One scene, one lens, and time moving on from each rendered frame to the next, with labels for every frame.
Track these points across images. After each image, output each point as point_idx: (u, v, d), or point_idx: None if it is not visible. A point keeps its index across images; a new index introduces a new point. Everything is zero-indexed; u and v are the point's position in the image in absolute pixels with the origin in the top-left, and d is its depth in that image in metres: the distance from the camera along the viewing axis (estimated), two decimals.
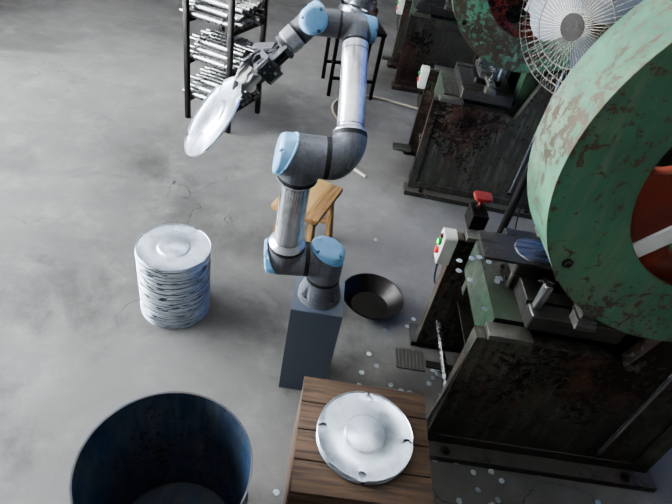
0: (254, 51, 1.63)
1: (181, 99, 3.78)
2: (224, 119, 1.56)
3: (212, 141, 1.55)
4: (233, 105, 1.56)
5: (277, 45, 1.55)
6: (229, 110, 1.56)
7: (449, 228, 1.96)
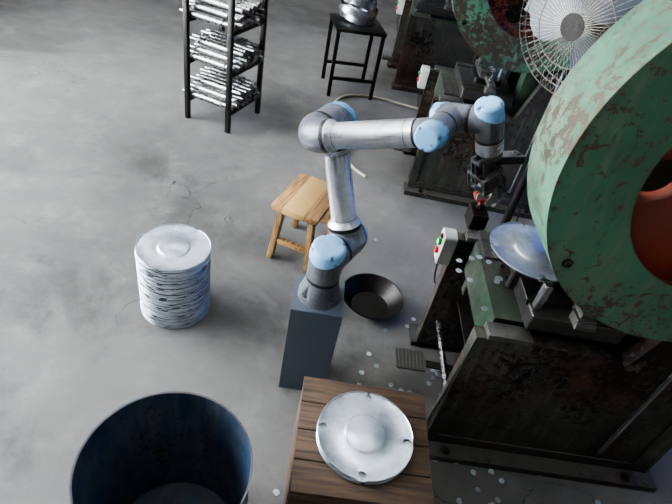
0: None
1: (181, 99, 3.78)
2: (507, 236, 1.71)
3: (514, 226, 1.76)
4: (499, 241, 1.68)
5: None
6: (503, 240, 1.68)
7: (449, 228, 1.96)
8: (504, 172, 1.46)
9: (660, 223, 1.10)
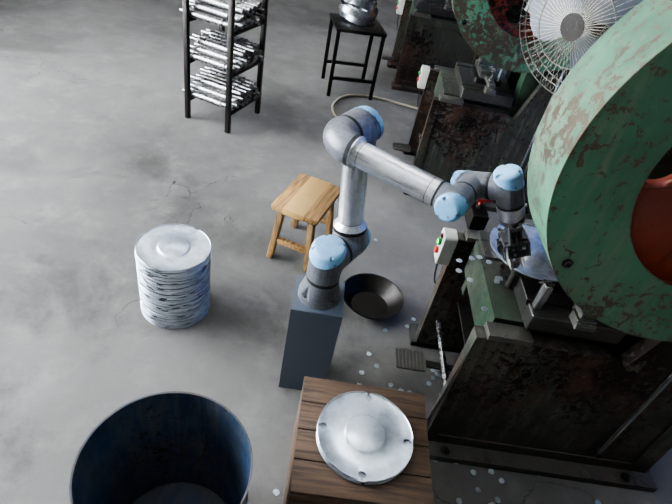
0: None
1: (181, 99, 3.78)
2: (546, 270, 1.60)
3: (525, 271, 1.58)
4: None
5: None
6: None
7: (449, 228, 1.96)
8: None
9: None
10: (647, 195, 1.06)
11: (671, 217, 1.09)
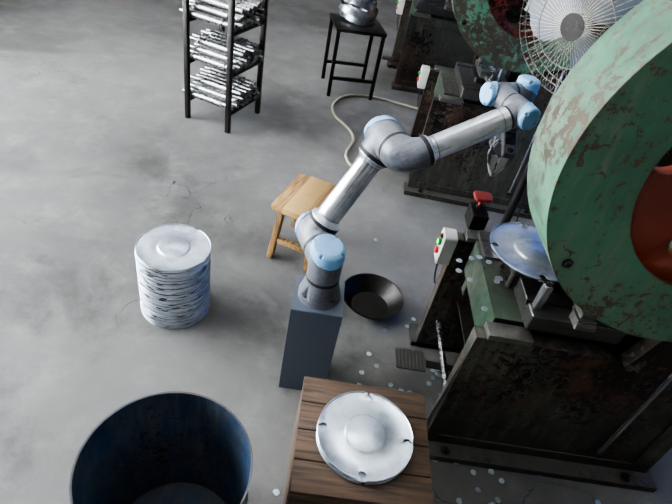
0: (509, 158, 1.74)
1: (181, 99, 3.78)
2: None
3: None
4: (530, 231, 1.75)
5: (514, 128, 1.77)
6: (534, 234, 1.74)
7: (449, 228, 1.96)
8: (498, 143, 1.78)
9: None
10: (651, 181, 1.04)
11: (668, 208, 1.08)
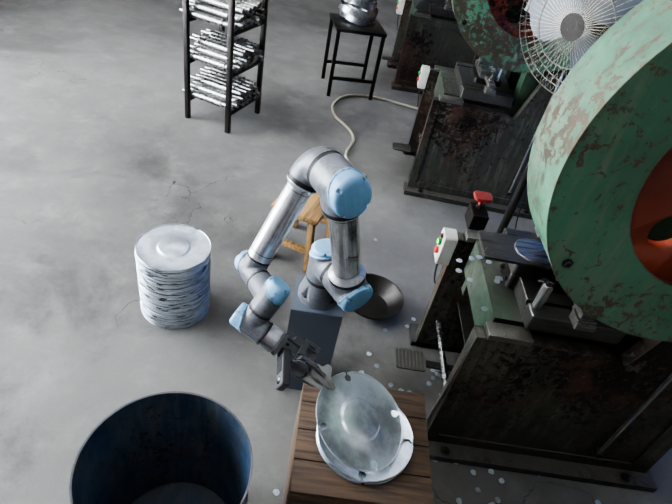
0: (287, 385, 1.43)
1: (181, 99, 3.78)
2: (387, 434, 1.51)
3: (384, 459, 1.45)
4: (391, 419, 1.54)
5: (284, 346, 1.49)
6: (388, 423, 1.53)
7: (449, 228, 1.96)
8: (289, 369, 1.50)
9: (660, 176, 1.03)
10: None
11: None
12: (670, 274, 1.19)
